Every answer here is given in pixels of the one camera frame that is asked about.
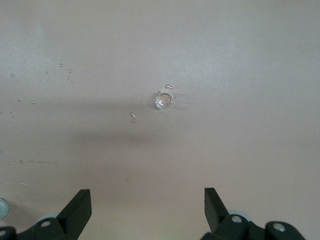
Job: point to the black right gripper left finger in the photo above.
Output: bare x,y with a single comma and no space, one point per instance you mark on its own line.
72,217

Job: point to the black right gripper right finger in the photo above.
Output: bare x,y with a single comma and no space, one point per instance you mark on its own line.
217,220

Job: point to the clear glass shaker cup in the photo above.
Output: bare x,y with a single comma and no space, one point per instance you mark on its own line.
164,100

